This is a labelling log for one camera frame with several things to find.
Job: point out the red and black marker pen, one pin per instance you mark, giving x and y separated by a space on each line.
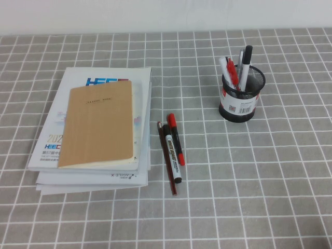
177 141

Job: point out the black mesh pen holder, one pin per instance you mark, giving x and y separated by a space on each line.
241 106

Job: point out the white pen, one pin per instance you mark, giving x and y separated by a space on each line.
223 66

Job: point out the red gel pen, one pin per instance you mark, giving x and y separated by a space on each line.
231 70

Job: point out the silver pen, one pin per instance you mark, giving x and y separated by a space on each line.
241 58

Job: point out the whiteboard marker with black caps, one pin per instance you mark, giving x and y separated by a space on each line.
172 153

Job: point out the white printed leaflet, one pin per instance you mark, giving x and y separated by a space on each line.
137 103

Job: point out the dark red pencil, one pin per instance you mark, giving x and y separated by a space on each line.
174 188

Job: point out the brown kraft notebook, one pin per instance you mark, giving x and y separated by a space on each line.
98 124

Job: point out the white AgileX booklet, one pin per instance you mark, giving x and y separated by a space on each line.
103 177

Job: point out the grey checkered tablecloth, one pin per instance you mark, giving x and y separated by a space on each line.
233 181

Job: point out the white HEEC catalogue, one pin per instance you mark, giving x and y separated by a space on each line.
75 75

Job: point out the white marker with black cap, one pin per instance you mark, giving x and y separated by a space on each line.
248 53

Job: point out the plain white booklet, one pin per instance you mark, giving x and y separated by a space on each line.
77 189

